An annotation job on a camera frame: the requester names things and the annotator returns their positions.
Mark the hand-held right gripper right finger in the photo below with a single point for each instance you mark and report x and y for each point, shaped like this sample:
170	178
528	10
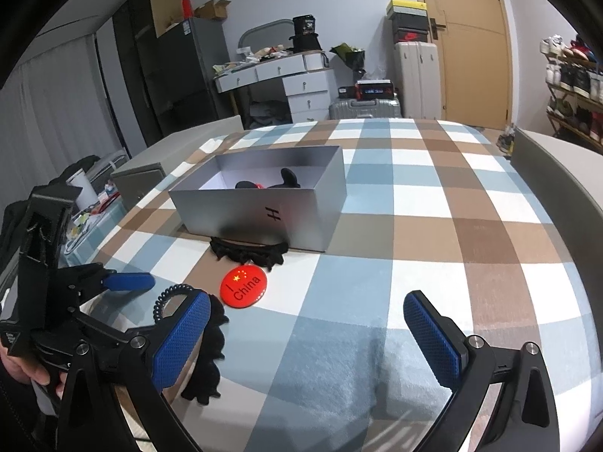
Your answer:
431	339

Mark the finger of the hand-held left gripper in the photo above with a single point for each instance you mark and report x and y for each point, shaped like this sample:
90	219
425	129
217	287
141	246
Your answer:
129	281
103	329

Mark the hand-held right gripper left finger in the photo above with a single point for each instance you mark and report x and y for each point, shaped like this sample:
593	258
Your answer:
181	339

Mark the black ruffled scrunchie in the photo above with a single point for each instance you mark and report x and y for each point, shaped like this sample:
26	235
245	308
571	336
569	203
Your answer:
209	362

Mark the red round badge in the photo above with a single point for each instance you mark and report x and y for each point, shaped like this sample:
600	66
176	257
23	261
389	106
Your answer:
241	287

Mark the black ruffled hair band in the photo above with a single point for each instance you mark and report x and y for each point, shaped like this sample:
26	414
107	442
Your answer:
249	252

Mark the silver cardboard box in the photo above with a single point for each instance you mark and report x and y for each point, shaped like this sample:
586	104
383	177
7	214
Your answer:
282	221

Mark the person's left hand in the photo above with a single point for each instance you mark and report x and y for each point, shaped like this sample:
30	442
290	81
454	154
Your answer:
23	368

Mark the white tumbler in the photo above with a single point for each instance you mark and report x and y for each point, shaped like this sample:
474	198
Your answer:
79	190

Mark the checked blanket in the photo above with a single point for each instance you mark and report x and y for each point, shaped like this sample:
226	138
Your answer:
424	245

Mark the white curtain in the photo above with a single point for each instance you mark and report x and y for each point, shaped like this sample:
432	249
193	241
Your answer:
56	117

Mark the grey upholstered block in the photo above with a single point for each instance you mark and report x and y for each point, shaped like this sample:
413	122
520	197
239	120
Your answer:
556	183
188	146

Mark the dark wardrobe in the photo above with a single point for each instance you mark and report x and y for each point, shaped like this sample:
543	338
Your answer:
136	70

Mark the dark grey fridge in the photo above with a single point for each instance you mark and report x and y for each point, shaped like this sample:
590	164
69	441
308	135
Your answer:
193	75

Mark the pile of sneakers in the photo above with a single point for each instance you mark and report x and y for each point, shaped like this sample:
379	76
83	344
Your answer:
506	140

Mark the dark grey bag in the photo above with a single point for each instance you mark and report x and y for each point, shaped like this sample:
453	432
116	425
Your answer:
268	113

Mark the silver suitcase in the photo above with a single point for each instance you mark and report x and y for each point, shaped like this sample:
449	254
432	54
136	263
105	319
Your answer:
362	109

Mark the tall cardboard box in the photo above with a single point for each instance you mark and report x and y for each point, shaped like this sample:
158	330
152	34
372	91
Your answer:
166	7

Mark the black box with red trim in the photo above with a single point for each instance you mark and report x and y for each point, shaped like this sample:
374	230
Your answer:
373	90

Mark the desk clutter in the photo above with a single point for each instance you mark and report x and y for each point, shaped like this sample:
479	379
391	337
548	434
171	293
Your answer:
256	56

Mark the white suitcase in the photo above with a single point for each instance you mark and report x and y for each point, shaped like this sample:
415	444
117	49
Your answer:
417	80

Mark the small black box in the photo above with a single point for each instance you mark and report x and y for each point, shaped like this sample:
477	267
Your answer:
346	92

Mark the white desk with drawers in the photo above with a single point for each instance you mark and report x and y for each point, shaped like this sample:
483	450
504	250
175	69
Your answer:
306	87

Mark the open cardboard box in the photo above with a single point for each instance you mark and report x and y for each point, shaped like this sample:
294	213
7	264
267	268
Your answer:
212	9

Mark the grey arched mirror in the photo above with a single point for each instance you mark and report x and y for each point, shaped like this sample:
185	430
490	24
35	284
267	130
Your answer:
261	33

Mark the bouquet in black wrap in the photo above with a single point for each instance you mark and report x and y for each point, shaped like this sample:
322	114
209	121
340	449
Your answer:
351	59

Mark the wooden door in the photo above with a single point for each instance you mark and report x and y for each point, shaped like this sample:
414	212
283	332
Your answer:
466	47

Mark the wooden shoe rack with shoes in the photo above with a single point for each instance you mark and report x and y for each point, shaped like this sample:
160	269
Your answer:
579	80

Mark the black and red shoe box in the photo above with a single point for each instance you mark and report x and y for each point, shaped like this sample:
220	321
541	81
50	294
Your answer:
411	36

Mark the black gift box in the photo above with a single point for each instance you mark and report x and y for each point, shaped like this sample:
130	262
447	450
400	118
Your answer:
305	33

